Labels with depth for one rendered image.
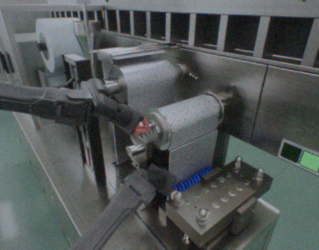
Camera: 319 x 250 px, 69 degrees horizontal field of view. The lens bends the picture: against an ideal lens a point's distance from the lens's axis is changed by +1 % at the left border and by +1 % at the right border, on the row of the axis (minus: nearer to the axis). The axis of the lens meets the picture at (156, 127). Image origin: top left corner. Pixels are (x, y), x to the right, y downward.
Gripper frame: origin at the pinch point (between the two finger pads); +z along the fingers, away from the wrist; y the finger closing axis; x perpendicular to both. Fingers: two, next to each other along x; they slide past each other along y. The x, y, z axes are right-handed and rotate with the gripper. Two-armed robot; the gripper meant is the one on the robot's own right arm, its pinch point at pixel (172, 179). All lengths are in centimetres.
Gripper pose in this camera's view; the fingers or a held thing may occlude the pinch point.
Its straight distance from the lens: 82.9
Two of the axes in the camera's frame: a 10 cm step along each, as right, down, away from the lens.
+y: 7.4, 3.8, -5.5
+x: 4.2, -9.1, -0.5
